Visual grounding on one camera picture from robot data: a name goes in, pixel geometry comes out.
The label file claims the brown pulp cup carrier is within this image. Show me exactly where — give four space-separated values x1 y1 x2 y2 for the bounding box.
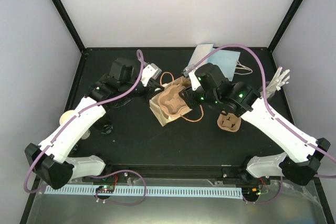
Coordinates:
157 83 192 117

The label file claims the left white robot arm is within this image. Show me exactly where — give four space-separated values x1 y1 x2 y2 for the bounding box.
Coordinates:
25 58 162 189

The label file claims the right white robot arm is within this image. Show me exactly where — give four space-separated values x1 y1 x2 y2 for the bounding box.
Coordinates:
179 63 330 186

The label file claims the blue paper bag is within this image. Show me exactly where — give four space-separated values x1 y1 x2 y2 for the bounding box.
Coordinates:
207 50 253 81

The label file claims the paper cup stack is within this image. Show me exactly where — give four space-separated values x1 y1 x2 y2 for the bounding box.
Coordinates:
59 110 91 140

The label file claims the right small circuit board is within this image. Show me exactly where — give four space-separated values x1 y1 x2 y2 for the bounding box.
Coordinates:
241 187 269 196

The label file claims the small circuit board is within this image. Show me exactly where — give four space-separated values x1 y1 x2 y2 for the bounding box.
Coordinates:
241 187 269 196
96 185 115 194

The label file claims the left small circuit board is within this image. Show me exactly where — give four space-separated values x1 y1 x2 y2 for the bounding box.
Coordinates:
96 185 115 194

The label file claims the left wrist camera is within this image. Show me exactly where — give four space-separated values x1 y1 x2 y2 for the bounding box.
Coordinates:
142 63 162 80

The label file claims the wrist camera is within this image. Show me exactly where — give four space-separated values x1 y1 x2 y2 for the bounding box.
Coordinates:
183 65 201 91
142 63 162 80

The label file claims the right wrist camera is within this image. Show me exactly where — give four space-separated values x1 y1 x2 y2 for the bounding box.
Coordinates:
183 65 201 91

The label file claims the black mounting rail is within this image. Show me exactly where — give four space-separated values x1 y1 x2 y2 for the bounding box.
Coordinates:
83 164 245 183

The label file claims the light blue cable duct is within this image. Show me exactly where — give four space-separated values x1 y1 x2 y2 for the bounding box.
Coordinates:
44 184 243 199

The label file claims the right black frame post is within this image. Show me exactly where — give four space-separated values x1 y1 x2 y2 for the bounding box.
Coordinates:
268 0 303 52

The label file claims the black frame post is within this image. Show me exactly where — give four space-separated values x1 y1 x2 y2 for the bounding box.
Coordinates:
268 0 303 52
51 0 86 52

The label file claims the left black frame post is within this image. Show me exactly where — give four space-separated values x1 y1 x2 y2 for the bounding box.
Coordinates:
51 0 86 52

